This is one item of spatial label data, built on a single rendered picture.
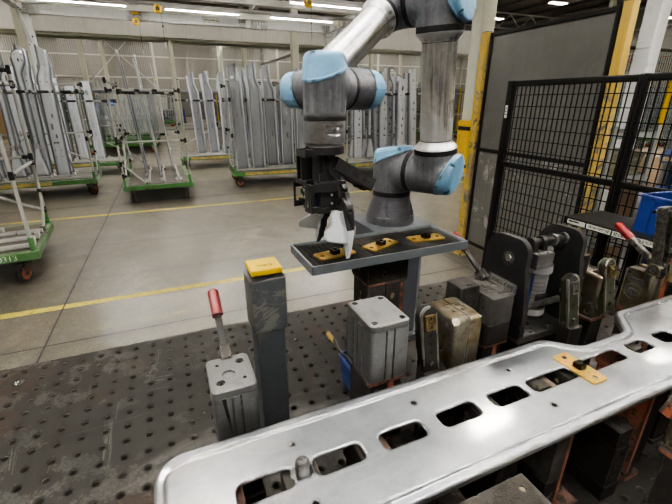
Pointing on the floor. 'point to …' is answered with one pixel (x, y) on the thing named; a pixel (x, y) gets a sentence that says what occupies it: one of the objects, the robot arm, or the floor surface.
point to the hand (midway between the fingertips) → (334, 246)
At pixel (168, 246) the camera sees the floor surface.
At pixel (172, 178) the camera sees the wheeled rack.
